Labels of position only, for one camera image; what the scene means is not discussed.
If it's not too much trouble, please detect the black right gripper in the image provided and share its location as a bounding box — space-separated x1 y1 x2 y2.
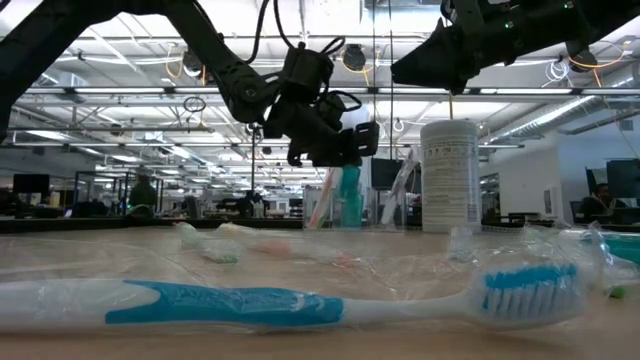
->
390 0 531 96

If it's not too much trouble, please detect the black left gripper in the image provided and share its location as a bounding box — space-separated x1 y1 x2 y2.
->
264 92 380 168

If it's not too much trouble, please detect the teal mouthwash bottle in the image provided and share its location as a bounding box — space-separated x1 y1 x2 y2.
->
338 164 365 230

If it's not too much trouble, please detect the green white toothbrush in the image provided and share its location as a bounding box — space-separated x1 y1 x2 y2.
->
519 222 640 301
378 144 422 227
174 221 245 265

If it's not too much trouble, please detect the orange white toothbrush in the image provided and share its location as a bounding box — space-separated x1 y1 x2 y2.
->
305 167 337 230
214 222 357 266

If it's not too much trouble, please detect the blue white toothbrush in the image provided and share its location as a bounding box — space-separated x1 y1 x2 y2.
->
0 263 589 335

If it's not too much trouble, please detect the black monitor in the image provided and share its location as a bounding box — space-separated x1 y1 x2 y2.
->
370 157 422 195
12 173 51 199
606 158 640 200

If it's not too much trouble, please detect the clear acrylic holder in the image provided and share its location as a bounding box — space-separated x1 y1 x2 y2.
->
301 184 407 232

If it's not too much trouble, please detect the white wipes canister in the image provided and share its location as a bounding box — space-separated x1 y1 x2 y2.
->
419 118 483 235

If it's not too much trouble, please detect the person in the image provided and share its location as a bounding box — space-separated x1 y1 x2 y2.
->
579 183 626 225
128 173 159 219

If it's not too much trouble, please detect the black ceiling cable reel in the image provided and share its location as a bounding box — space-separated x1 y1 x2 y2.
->
182 49 207 79
342 44 368 73

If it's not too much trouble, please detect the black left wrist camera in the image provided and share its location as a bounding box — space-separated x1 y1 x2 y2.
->
282 44 335 104

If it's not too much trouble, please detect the silver ventilation duct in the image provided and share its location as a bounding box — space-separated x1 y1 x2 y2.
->
482 94 609 146

